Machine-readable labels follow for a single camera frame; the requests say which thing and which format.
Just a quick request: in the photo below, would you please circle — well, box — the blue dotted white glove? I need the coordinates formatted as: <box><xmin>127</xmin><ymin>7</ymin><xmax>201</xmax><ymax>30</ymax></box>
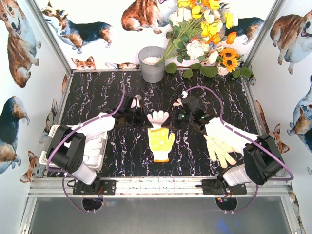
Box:
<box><xmin>83</xmin><ymin>137</ymin><xmax>103</xmax><ymax>165</ymax></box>

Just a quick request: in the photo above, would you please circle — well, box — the green moss stone right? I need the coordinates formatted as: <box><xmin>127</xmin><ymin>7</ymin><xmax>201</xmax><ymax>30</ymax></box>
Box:
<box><xmin>240</xmin><ymin>67</ymin><xmax>252</xmax><ymax>78</ymax></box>

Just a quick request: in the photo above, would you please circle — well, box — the aluminium frame post left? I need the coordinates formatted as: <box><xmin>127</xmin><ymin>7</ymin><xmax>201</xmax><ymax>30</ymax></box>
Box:
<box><xmin>25</xmin><ymin>0</ymin><xmax>72</xmax><ymax>75</ymax></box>

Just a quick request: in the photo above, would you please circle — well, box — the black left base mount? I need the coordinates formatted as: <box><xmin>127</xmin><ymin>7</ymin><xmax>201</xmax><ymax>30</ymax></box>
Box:
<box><xmin>73</xmin><ymin>178</ymin><xmax>117</xmax><ymax>195</ymax></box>

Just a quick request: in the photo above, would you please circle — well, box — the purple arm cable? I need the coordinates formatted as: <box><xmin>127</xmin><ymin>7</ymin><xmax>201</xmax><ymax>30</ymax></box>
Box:
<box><xmin>46</xmin><ymin>82</ymin><xmax>126</xmax><ymax>213</ymax></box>
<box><xmin>185</xmin><ymin>85</ymin><xmax>294</xmax><ymax>213</ymax></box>

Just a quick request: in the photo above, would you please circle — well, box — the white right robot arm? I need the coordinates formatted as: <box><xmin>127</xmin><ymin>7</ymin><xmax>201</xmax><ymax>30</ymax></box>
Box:
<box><xmin>161</xmin><ymin>96</ymin><xmax>284</xmax><ymax>186</ymax></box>

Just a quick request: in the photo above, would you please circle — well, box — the aluminium frame rail right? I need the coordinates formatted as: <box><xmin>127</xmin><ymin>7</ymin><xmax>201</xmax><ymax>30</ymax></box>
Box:
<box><xmin>241</xmin><ymin>73</ymin><xmax>277</xmax><ymax>176</ymax></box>

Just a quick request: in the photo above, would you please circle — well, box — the white glove orange cuff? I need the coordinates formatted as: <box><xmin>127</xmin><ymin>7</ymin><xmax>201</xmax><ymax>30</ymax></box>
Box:
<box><xmin>147</xmin><ymin>110</ymin><xmax>169</xmax><ymax>129</ymax></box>

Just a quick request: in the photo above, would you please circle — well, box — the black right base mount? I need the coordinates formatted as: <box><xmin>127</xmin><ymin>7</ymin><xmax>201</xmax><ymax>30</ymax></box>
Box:
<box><xmin>195</xmin><ymin>176</ymin><xmax>247</xmax><ymax>195</ymax></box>

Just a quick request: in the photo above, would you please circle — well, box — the white plastic storage basket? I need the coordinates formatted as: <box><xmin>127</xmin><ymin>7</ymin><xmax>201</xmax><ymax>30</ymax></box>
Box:
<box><xmin>39</xmin><ymin>125</ymin><xmax>107</xmax><ymax>172</ymax></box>

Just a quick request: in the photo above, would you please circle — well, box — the cream glove near right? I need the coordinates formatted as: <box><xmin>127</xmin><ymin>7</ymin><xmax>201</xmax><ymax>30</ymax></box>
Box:
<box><xmin>203</xmin><ymin>135</ymin><xmax>239</xmax><ymax>169</ymax></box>

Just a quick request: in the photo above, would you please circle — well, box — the large green moss stone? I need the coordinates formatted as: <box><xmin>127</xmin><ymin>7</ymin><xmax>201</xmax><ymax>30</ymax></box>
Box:
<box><xmin>200</xmin><ymin>66</ymin><xmax>218</xmax><ymax>78</ymax></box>

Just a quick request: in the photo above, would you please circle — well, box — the aluminium frame post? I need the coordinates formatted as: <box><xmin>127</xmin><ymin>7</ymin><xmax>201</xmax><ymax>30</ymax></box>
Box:
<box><xmin>25</xmin><ymin>0</ymin><xmax>72</xmax><ymax>75</ymax></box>
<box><xmin>242</xmin><ymin>0</ymin><xmax>286</xmax><ymax>71</ymax></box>

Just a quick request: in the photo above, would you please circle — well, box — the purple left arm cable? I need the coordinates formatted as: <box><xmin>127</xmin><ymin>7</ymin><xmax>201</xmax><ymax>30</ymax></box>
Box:
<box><xmin>46</xmin><ymin>82</ymin><xmax>126</xmax><ymax>213</ymax></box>

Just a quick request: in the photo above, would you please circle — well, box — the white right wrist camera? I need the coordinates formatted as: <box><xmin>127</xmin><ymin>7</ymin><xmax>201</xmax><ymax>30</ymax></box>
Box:
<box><xmin>177</xmin><ymin>91</ymin><xmax>188</xmax><ymax>103</ymax></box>

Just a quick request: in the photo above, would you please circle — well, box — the grey metal bucket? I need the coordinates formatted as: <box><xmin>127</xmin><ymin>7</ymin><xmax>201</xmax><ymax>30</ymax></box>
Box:
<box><xmin>138</xmin><ymin>46</ymin><xmax>165</xmax><ymax>83</ymax></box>

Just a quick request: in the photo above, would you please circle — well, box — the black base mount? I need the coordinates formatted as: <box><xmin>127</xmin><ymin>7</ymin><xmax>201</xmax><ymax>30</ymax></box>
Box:
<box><xmin>73</xmin><ymin>178</ymin><xmax>117</xmax><ymax>195</ymax></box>
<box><xmin>195</xmin><ymin>176</ymin><xmax>247</xmax><ymax>195</ymax></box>

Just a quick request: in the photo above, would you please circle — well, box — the white glove orange trim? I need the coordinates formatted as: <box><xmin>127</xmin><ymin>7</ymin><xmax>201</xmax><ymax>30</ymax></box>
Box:
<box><xmin>148</xmin><ymin>128</ymin><xmax>176</xmax><ymax>162</ymax></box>

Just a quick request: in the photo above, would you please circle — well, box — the aluminium front rail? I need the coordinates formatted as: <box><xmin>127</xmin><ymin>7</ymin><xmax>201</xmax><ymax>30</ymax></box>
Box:
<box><xmin>28</xmin><ymin>176</ymin><xmax>292</xmax><ymax>198</ymax></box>

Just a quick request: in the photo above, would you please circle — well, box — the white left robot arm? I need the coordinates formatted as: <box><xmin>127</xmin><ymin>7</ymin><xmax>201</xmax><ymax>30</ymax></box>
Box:
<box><xmin>46</xmin><ymin>95</ymin><xmax>153</xmax><ymax>185</ymax></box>

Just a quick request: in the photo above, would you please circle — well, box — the green moss stone far left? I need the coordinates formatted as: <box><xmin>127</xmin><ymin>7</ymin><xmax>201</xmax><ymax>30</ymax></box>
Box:
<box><xmin>165</xmin><ymin>62</ymin><xmax>177</xmax><ymax>74</ymax></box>

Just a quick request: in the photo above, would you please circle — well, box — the aluminium frame post right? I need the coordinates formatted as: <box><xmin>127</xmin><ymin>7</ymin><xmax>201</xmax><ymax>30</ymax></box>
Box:
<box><xmin>242</xmin><ymin>0</ymin><xmax>286</xmax><ymax>71</ymax></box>

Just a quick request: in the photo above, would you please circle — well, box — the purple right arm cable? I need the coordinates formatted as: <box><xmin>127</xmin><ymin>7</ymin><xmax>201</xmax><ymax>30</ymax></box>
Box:
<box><xmin>185</xmin><ymin>85</ymin><xmax>294</xmax><ymax>213</ymax></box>

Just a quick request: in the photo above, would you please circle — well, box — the sunflower bunch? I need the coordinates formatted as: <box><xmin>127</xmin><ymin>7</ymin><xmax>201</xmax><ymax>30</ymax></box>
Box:
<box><xmin>217</xmin><ymin>47</ymin><xmax>244</xmax><ymax>73</ymax></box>

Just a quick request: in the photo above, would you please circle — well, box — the white sunflower pot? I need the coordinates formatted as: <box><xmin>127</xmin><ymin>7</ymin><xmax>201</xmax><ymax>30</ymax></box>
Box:
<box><xmin>217</xmin><ymin>66</ymin><xmax>229</xmax><ymax>76</ymax></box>

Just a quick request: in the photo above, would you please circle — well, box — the artificial flower bouquet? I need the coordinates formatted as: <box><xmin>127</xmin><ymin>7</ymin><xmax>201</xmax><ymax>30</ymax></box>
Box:
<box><xmin>158</xmin><ymin>0</ymin><xmax>238</xmax><ymax>63</ymax></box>

